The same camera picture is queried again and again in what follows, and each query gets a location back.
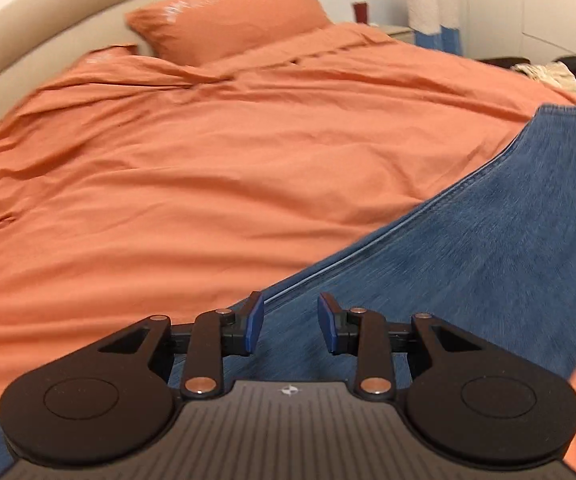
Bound pile of clothes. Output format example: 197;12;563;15
482;55;576;105

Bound white and blue hanging garment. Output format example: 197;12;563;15
397;0;464;57

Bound blue denim pants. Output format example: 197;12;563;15
0;103;576;470

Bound flat orange pillow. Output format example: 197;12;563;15
84;43;140;63

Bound beige nightstand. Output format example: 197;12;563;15
368;22;415;46

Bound beige upholstered headboard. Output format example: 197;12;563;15
0;0;313;102

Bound orange duvet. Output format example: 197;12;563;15
0;24;576;480

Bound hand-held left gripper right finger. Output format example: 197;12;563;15
317;292;468;398

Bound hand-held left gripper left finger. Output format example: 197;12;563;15
97;290;265;398

